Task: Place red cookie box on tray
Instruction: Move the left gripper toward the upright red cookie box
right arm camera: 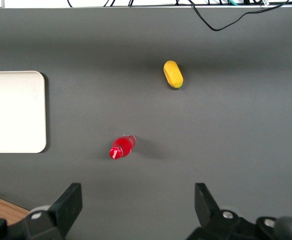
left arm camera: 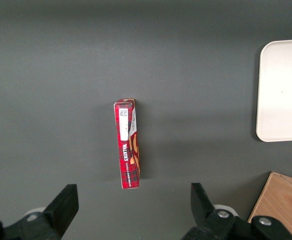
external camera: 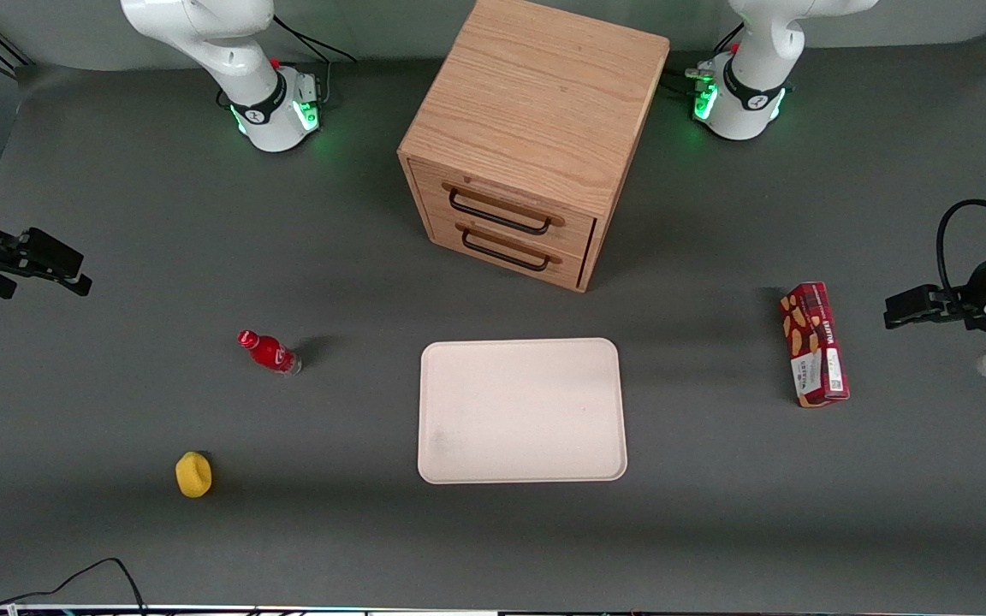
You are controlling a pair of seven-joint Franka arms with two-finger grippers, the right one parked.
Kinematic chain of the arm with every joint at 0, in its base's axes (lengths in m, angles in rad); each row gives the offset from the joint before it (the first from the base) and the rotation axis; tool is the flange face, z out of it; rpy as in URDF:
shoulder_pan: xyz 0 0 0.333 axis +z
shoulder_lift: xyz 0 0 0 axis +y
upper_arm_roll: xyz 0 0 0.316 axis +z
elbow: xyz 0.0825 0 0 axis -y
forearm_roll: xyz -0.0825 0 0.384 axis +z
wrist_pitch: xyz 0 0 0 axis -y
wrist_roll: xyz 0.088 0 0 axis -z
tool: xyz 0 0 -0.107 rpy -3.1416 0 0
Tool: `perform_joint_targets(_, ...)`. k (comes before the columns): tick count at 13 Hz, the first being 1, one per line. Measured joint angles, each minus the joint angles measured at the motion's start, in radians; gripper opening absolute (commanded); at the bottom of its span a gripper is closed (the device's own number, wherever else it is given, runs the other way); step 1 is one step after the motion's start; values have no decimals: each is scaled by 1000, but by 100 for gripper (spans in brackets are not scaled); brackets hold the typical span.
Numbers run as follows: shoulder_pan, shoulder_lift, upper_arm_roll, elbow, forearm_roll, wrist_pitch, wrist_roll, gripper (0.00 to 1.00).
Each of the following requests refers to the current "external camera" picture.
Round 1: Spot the yellow sponge-like object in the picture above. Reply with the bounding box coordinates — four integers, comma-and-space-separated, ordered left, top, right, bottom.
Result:
175, 451, 213, 499

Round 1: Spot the black left arm base cable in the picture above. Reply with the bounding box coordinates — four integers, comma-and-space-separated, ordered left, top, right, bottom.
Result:
662, 24, 744, 97

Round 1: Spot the black metal drawer handle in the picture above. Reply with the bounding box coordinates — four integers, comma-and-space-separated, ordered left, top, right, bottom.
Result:
460, 227, 551, 273
448, 187, 553, 236

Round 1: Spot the black cable at table edge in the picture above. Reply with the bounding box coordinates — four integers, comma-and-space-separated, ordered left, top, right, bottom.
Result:
0, 557, 149, 616

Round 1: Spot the wooden drawer front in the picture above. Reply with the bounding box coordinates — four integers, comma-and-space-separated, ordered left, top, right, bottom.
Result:
425, 212, 590, 288
409, 157, 598, 259

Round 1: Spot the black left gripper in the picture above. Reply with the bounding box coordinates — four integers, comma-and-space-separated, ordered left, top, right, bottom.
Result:
883, 246, 986, 335

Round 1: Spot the black arm base cable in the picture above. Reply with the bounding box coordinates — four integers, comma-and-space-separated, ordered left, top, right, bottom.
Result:
270, 13, 359, 110
662, 24, 744, 97

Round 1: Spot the beige plastic tray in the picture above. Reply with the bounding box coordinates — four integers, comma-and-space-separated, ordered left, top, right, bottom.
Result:
417, 338, 629, 486

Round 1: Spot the red cookie box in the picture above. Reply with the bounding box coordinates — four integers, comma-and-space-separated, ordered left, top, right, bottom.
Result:
780, 281, 851, 409

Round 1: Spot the wooden drawer cabinet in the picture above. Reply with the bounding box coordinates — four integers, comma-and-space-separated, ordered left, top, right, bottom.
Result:
397, 0, 672, 294

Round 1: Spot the black right arm base cable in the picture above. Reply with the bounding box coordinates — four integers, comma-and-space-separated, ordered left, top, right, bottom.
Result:
270, 13, 359, 110

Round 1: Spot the small red bottle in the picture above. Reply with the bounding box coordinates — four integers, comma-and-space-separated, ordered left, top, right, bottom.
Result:
237, 329, 302, 376

